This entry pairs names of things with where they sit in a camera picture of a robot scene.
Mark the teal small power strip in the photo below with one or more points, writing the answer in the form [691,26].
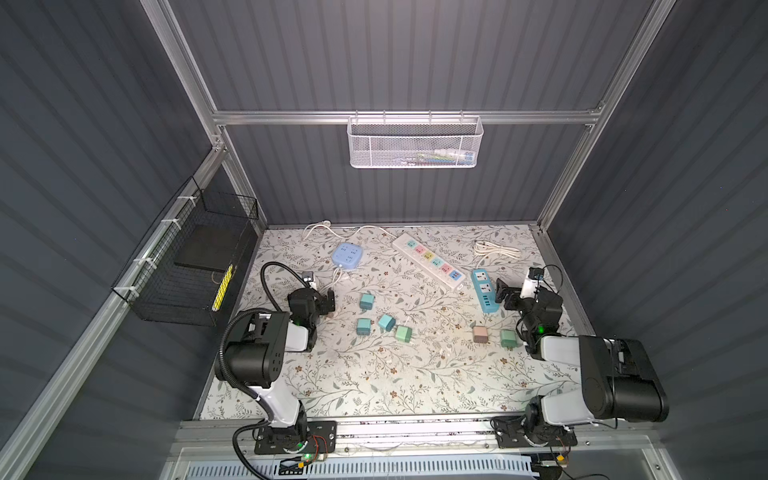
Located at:
[485,291]

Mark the teal plug cube lower left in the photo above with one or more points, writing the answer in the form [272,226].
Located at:
[363,327]

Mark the white wire mesh basket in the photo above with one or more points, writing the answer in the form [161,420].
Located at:
[414,141]

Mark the black wire basket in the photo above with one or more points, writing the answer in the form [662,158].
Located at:
[156,290]

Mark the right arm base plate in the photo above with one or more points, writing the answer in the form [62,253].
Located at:
[518,432]

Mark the teal plug cube upper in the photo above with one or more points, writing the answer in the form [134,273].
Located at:
[367,301]

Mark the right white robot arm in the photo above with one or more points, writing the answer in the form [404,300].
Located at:
[617,378]

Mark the teal plug cube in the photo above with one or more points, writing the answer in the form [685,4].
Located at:
[363,327]
[386,322]
[367,301]

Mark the pink plug cube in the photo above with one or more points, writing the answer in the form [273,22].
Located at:
[480,335]

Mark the green plug cube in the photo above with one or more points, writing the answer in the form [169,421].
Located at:
[404,334]
[508,339]

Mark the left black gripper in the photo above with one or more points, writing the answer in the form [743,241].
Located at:
[324,301]

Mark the black foam pad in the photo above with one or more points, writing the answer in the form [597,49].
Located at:
[208,248]

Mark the round blue power hub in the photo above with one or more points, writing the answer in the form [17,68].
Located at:
[347,256]

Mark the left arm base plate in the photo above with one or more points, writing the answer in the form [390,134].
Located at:
[314,436]

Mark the floral patterned table mat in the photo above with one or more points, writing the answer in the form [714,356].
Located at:
[441,370]

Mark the long white power strip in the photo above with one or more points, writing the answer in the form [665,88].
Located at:
[434,265]

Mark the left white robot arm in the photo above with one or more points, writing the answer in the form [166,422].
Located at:
[252,352]

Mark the teal plug cube middle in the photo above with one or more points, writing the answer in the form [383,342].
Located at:
[386,322]

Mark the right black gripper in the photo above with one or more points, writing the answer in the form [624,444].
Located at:
[513,297]

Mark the yellow marker pen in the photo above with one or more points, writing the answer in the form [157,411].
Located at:
[222,288]

